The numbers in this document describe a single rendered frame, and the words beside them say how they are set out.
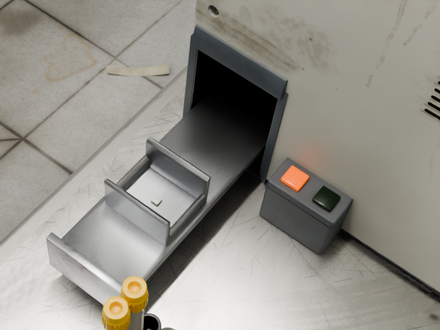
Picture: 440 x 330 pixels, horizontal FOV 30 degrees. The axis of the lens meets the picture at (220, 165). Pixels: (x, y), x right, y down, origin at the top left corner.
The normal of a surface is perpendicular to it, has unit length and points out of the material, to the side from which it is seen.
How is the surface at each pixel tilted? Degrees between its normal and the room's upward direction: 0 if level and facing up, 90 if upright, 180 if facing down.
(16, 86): 0
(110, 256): 0
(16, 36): 0
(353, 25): 90
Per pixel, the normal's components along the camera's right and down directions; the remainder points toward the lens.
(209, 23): -0.59, 0.63
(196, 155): 0.10, -0.56
